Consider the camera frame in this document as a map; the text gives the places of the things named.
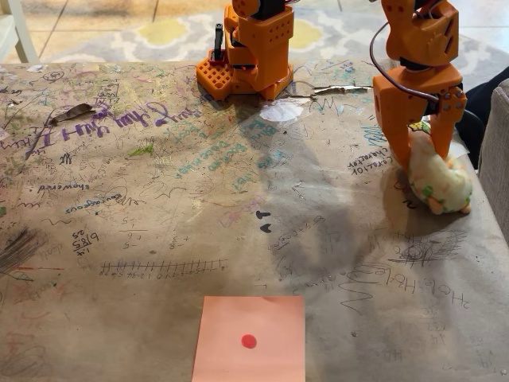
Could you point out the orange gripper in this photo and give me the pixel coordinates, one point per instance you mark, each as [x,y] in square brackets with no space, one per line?
[398,101]

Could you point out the cream patterned plush toy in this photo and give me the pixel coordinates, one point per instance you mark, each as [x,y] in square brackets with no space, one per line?
[441,187]

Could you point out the orange robot arm with base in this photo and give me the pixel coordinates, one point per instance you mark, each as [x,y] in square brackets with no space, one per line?
[262,47]

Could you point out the red round dot sticker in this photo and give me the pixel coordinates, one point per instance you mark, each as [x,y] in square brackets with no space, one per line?
[248,341]

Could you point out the translucent torn paper piece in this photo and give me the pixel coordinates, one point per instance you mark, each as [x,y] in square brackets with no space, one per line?
[459,149]

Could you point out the black curved chair back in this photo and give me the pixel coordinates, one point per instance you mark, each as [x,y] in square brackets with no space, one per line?
[471,135]

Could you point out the dark navy cloth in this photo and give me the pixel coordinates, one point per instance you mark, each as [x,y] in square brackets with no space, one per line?
[483,93]

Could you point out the grey upholstered chair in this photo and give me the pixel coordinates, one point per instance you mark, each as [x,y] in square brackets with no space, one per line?
[497,151]

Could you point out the pink square paper note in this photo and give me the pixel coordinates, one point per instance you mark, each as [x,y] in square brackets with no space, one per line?
[246,318]

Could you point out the grey yellow patterned rug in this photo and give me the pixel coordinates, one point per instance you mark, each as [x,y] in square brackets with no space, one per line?
[167,36]

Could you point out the scribbled brown paper table cover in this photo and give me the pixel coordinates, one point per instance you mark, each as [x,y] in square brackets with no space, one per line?
[119,278]

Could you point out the dry brown leaf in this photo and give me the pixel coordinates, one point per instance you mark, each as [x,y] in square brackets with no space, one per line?
[73,112]

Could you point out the white chair leg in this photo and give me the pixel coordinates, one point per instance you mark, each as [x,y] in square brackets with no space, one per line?
[16,28]

